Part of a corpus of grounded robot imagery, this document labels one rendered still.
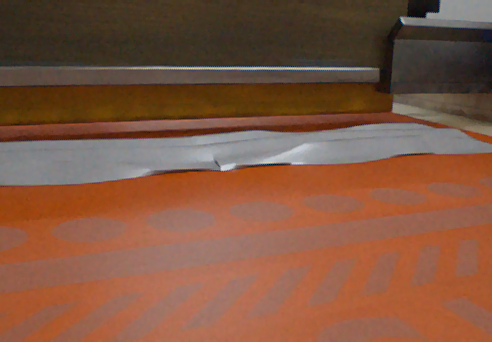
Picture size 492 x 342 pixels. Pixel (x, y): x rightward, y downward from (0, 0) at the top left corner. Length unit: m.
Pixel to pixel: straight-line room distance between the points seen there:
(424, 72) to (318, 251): 0.28
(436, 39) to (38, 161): 0.29
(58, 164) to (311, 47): 0.20
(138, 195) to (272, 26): 0.19
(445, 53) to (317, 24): 0.10
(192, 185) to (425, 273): 0.11
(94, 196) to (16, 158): 0.05
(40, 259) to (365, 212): 0.11
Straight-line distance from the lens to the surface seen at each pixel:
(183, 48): 0.36
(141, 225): 0.19
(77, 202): 0.22
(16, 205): 0.22
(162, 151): 0.27
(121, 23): 0.35
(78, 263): 0.16
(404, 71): 0.42
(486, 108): 0.48
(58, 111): 0.36
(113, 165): 0.25
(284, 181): 0.25
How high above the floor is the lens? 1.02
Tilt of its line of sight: 12 degrees down
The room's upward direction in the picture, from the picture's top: 2 degrees clockwise
